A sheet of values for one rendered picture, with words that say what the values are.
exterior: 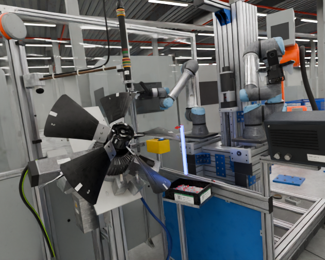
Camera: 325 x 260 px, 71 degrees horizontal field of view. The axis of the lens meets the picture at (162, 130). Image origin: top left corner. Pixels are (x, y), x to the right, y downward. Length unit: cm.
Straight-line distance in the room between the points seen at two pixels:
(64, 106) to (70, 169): 35
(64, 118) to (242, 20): 144
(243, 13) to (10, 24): 156
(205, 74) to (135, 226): 410
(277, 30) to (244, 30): 311
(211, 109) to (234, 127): 379
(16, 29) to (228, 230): 171
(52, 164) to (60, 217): 84
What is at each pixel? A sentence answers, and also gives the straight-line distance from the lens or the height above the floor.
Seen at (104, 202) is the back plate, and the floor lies 87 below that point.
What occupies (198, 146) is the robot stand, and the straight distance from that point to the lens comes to 190.
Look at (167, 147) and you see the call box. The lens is 166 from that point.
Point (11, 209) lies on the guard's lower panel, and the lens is 187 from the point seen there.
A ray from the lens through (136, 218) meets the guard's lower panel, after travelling 226.
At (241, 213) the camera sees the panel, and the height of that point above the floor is 72.
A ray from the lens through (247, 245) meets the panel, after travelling 142.
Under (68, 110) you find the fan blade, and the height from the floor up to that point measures 135.
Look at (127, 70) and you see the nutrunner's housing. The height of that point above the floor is 153.
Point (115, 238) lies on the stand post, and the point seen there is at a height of 61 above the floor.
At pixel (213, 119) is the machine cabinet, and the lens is 566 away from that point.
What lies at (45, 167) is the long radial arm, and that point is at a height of 111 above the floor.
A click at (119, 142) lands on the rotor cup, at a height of 118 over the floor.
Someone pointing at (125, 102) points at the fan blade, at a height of 136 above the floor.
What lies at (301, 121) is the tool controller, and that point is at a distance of 98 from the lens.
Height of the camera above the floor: 135
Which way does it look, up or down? 7 degrees down
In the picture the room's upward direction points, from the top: 6 degrees counter-clockwise
